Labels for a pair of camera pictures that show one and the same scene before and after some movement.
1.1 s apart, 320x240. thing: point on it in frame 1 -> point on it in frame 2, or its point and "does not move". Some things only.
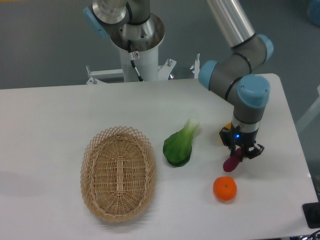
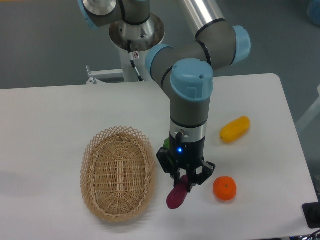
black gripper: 246,139 -> 185,153
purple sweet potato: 230,163 -> 176,197
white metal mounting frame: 164,72 does not move
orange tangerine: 225,188 does not move
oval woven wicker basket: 118,173 does not move
